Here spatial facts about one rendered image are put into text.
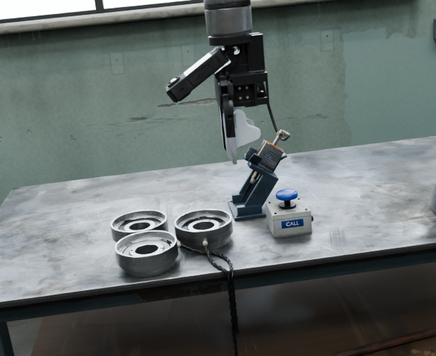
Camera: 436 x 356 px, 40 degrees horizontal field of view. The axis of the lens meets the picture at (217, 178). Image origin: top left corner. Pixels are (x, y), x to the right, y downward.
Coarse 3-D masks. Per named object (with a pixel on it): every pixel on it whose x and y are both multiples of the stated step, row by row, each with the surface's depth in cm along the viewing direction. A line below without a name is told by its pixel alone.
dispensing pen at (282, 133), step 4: (280, 132) 118; (284, 132) 118; (276, 136) 118; (280, 136) 118; (288, 136) 118; (264, 140) 119; (276, 140) 118; (276, 144) 118; (260, 148) 119; (256, 152) 120; (256, 172) 120; (252, 176) 120; (256, 176) 120; (252, 180) 120; (248, 188) 121; (244, 192) 121
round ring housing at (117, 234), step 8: (120, 216) 114; (128, 216) 116; (136, 216) 116; (144, 216) 116; (152, 216) 116; (160, 216) 115; (112, 224) 112; (120, 224) 114; (128, 224) 113; (136, 224) 114; (144, 224) 114; (152, 224) 112; (160, 224) 109; (112, 232) 110; (120, 232) 108; (128, 232) 107
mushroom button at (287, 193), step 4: (280, 192) 109; (284, 192) 109; (288, 192) 108; (292, 192) 108; (296, 192) 109; (276, 196) 109; (280, 196) 108; (284, 196) 108; (288, 196) 108; (292, 196) 108; (296, 196) 108; (284, 200) 108; (288, 200) 108; (284, 204) 110; (288, 204) 109
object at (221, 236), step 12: (180, 216) 111; (192, 216) 113; (216, 216) 113; (228, 216) 110; (180, 228) 106; (192, 228) 108; (204, 228) 112; (216, 228) 105; (228, 228) 107; (180, 240) 107; (192, 240) 105; (204, 240) 104; (216, 240) 105; (228, 240) 108
